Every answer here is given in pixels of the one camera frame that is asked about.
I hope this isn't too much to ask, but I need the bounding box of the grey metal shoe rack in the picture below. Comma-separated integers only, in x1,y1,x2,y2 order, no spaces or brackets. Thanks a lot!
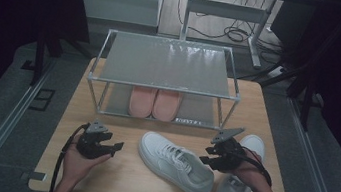
82,26,249,134

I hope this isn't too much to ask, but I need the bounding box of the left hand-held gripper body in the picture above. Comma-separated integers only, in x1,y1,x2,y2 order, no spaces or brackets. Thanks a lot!
74,117,112,163

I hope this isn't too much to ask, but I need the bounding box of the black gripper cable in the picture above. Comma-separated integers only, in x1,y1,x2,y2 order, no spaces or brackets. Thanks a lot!
232,145,278,192
48,119,92,192

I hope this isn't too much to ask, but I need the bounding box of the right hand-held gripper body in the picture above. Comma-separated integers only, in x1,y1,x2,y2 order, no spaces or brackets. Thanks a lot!
207,123,252,176

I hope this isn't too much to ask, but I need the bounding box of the person's left hand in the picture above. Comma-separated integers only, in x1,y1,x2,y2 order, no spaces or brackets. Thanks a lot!
60,141,114,187

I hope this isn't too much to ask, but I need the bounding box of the black coiled cable bundle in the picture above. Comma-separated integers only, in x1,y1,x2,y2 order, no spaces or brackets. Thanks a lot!
221,16,258,45

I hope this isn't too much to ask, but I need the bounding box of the black metal stand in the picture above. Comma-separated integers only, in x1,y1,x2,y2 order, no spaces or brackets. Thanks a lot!
232,0,341,136
18,26,97,94

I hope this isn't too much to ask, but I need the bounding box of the white desk frame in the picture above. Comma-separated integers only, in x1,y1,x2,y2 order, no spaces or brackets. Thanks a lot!
177,0,278,71

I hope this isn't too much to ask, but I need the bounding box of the thin black floor cable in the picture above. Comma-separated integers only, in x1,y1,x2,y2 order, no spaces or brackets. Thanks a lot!
173,0,230,41

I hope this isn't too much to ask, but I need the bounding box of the white power strip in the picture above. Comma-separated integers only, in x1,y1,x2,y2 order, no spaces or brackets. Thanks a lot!
266,63,288,80

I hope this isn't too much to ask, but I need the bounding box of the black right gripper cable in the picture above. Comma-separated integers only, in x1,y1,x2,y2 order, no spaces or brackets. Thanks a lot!
232,145,278,192

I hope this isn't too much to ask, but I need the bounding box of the person's right hand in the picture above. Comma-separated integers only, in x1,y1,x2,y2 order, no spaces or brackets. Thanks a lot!
229,149,275,192

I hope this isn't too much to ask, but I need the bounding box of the white sneaker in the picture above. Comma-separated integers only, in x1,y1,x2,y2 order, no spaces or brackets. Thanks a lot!
215,130,269,192
131,129,221,192

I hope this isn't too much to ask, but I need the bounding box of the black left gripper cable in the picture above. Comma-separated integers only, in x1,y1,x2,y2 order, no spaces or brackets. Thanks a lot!
48,119,92,192

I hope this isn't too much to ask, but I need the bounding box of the aluminium floor rail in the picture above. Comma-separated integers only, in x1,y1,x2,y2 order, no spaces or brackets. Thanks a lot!
0,51,58,192
274,96,341,192

